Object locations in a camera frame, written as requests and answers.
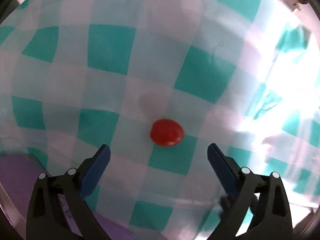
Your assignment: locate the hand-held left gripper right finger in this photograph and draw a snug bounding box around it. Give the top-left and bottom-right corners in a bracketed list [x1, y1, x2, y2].
[207, 143, 293, 240]

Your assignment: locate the teal white checked tablecloth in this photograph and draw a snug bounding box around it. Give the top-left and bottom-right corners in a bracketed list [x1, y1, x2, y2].
[0, 0, 320, 240]

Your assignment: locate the red cherry tomato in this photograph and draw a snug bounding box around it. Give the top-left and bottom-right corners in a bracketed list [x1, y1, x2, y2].
[149, 119, 185, 147]

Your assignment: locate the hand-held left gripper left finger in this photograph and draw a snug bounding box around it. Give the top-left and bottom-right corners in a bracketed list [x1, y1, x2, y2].
[26, 144, 111, 240]

